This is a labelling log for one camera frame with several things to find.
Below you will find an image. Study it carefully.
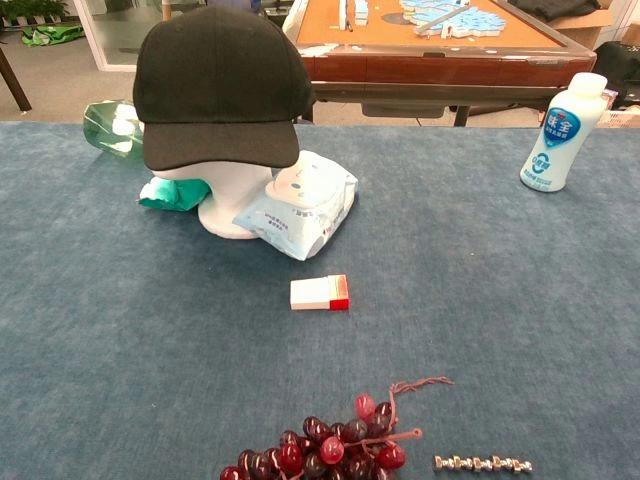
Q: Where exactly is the grey mahjong ruler stick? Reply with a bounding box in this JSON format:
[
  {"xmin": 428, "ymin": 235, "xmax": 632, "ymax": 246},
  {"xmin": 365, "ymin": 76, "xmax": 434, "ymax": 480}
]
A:
[{"xmin": 416, "ymin": 3, "xmax": 473, "ymax": 37}]

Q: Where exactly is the white plastic crate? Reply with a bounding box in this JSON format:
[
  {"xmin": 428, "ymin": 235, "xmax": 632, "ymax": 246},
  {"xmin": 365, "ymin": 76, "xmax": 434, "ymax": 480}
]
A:
[{"xmin": 597, "ymin": 109, "xmax": 640, "ymax": 130}]

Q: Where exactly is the green bag on floor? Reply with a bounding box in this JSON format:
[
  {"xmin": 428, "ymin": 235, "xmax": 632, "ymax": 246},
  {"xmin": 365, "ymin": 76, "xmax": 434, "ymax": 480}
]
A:
[{"xmin": 20, "ymin": 24, "xmax": 85, "ymax": 49}]

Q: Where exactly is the black baseball cap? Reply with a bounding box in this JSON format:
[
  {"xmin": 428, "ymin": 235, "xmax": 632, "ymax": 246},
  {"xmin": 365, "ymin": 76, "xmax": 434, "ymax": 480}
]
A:
[{"xmin": 132, "ymin": 5, "xmax": 317, "ymax": 170}]

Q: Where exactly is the white yogurt drink bottle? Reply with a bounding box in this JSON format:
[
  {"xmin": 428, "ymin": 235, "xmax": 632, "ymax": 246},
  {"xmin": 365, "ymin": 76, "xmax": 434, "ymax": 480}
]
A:
[{"xmin": 519, "ymin": 72, "xmax": 609, "ymax": 193}]

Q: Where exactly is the black bag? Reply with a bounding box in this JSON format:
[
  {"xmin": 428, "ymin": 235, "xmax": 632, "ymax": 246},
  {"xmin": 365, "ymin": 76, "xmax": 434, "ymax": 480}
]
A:
[{"xmin": 591, "ymin": 40, "xmax": 640, "ymax": 111}]

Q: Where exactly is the brown mahjong table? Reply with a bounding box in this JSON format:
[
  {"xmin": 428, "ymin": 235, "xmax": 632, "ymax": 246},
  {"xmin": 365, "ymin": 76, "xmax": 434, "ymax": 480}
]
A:
[{"xmin": 282, "ymin": 0, "xmax": 598, "ymax": 128}]

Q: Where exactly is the blue wet wipes pack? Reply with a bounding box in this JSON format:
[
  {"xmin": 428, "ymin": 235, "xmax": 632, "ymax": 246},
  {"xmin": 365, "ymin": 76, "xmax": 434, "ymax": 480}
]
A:
[{"xmin": 232, "ymin": 149, "xmax": 360, "ymax": 262}]

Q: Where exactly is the blue mahjong tile pile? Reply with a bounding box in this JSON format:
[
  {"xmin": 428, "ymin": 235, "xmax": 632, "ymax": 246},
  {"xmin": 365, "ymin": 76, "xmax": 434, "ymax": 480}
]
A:
[{"xmin": 398, "ymin": 0, "xmax": 505, "ymax": 40}]

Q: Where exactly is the dark wooden table leg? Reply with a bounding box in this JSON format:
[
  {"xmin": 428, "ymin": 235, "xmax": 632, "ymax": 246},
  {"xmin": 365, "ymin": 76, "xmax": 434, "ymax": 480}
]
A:
[{"xmin": 0, "ymin": 45, "xmax": 33, "ymax": 113}]

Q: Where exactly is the white foam mannequin head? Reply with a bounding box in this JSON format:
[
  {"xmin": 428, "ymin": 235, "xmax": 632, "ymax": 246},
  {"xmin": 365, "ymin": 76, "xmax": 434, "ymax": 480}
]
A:
[{"xmin": 149, "ymin": 160, "xmax": 276, "ymax": 241}]

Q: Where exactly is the black cloth on box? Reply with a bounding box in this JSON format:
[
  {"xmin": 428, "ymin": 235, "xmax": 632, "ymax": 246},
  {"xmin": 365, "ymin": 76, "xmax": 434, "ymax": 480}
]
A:
[{"xmin": 510, "ymin": 0, "xmax": 602, "ymax": 23}]

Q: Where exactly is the red plastic grape bunch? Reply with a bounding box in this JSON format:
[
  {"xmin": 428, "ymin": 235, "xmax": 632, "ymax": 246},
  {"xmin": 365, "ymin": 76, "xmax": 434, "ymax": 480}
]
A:
[{"xmin": 219, "ymin": 375, "xmax": 455, "ymax": 480}]

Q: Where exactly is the cardboard box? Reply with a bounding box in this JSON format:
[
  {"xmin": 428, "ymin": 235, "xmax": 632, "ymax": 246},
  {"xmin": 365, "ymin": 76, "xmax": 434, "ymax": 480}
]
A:
[{"xmin": 508, "ymin": 0, "xmax": 626, "ymax": 50}]

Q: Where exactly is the silver metal chain bracelet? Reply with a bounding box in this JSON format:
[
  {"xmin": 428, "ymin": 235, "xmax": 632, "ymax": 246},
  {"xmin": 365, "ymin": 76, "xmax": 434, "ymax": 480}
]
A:
[{"xmin": 432, "ymin": 454, "xmax": 534, "ymax": 475}]

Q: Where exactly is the white and red small box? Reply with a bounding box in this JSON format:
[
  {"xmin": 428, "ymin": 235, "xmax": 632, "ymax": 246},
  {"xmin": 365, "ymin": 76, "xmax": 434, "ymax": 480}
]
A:
[{"xmin": 289, "ymin": 273, "xmax": 351, "ymax": 312}]

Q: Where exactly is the blue felt table cover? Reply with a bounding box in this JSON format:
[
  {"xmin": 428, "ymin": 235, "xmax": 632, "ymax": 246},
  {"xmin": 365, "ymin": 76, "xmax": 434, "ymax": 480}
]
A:
[{"xmin": 0, "ymin": 120, "xmax": 640, "ymax": 480}]

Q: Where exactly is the glass door panel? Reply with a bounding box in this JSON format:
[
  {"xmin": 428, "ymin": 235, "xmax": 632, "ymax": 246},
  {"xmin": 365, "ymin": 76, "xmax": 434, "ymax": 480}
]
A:
[{"xmin": 73, "ymin": 0, "xmax": 166, "ymax": 73}]

